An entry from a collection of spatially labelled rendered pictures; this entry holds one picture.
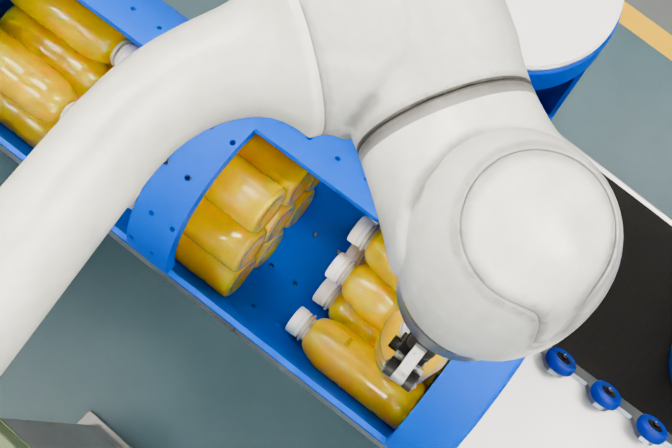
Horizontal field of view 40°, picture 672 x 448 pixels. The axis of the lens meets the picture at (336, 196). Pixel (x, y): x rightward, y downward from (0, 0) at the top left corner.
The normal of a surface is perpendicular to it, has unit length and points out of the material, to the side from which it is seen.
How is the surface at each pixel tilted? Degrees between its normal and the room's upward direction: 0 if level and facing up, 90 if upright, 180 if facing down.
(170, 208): 35
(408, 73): 22
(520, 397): 0
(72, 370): 0
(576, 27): 0
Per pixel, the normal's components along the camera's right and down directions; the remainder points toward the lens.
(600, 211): 0.40, -0.19
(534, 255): -0.01, -0.09
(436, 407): -0.32, 0.20
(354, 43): -0.08, 0.18
